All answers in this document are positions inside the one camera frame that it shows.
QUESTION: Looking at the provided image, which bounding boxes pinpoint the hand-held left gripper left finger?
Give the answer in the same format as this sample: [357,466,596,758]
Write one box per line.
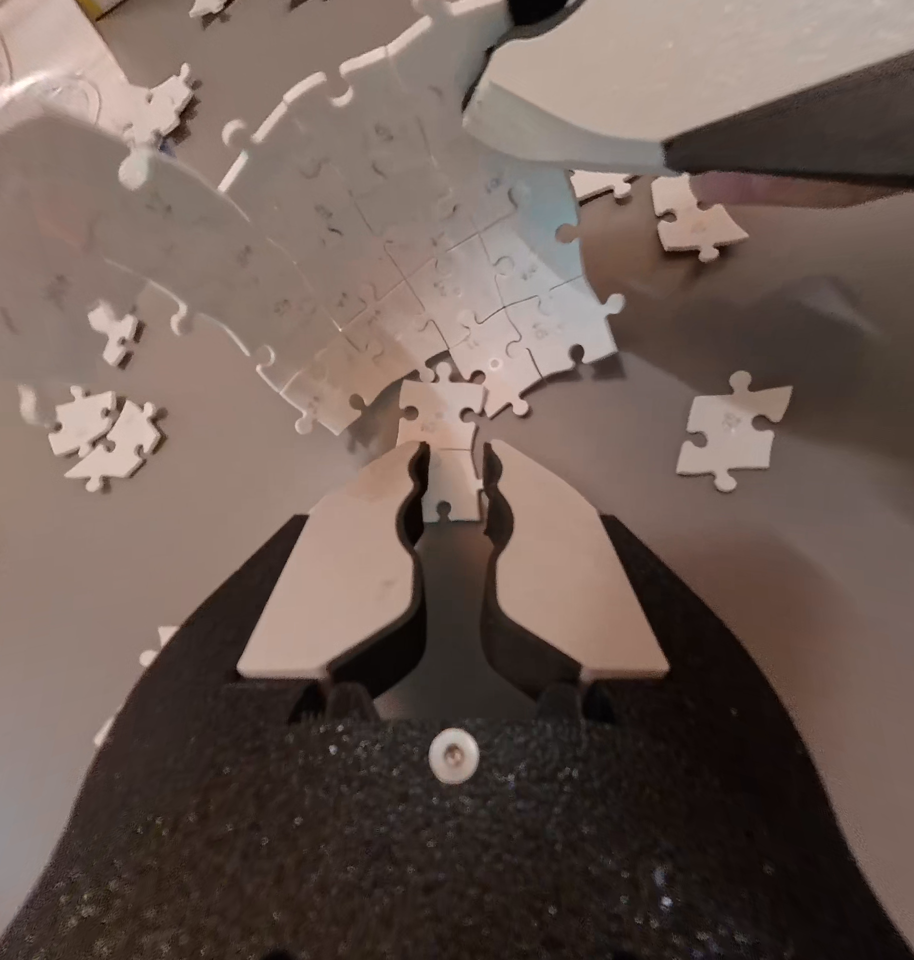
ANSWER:
[235,441,430,682]

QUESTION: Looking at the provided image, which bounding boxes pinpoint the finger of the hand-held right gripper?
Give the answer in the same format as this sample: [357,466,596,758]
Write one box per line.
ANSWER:
[463,0,914,177]
[457,0,518,84]

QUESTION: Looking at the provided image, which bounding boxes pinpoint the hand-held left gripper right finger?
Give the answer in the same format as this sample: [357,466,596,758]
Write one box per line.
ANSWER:
[481,439,670,682]

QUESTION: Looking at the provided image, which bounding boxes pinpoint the joined pair white puzzle pieces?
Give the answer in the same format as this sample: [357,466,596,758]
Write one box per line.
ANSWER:
[395,363,488,524]

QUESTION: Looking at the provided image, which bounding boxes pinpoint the assembled curved puzzle ball section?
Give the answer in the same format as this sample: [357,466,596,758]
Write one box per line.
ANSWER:
[0,0,627,438]

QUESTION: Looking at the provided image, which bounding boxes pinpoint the person's right hand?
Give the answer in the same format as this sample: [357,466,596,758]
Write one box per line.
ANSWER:
[697,171,882,209]

